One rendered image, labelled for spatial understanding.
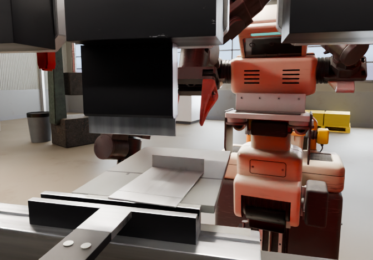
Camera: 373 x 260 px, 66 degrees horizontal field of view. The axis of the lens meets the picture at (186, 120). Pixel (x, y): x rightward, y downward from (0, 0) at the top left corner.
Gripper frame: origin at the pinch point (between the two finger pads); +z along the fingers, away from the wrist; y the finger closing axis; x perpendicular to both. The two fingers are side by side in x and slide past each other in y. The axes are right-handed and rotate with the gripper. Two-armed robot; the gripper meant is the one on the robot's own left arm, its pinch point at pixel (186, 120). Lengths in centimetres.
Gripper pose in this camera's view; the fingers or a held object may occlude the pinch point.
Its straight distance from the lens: 51.7
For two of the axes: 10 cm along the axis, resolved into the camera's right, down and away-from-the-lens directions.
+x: 2.2, 3.7, 9.0
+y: 9.7, 0.3, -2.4
